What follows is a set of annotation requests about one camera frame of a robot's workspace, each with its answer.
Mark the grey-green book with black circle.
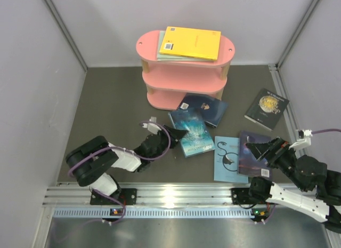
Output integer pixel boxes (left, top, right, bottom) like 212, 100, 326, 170
157, 30, 212, 62

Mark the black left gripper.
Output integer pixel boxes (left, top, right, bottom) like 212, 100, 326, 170
149, 123, 188, 161

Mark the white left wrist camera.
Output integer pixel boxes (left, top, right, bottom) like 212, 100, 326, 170
142, 116, 161, 134

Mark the teal ocean cover book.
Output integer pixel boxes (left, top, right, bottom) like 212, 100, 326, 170
168, 108, 215, 157

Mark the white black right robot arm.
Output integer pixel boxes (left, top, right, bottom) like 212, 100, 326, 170
231, 137, 340, 233

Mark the aluminium mounting rail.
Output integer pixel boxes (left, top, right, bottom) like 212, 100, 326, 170
43, 182, 249, 208

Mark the perforated grey cable duct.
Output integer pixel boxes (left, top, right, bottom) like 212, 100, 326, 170
53, 207, 267, 219

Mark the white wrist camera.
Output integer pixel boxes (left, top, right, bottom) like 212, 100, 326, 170
289, 130, 313, 150
142, 116, 161, 134

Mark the pink three-tier shelf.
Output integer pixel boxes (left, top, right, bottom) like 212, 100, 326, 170
136, 30, 235, 110

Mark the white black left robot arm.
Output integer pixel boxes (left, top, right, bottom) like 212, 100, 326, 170
65, 119, 188, 204

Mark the light blue thin book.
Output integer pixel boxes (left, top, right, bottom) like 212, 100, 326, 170
214, 136, 248, 183

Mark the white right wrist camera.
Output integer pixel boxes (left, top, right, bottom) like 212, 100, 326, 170
289, 130, 313, 150

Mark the yellow book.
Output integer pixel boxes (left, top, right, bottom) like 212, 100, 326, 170
159, 26, 221, 61

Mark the dark navy hardcover book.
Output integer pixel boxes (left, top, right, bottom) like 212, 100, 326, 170
177, 93, 228, 128

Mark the black book with gold moon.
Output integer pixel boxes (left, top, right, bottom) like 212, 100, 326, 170
244, 88, 289, 131

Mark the purple blue cover book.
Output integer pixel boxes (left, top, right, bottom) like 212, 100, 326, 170
238, 131, 272, 180

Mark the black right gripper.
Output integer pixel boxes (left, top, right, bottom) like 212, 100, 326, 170
245, 135, 308, 191

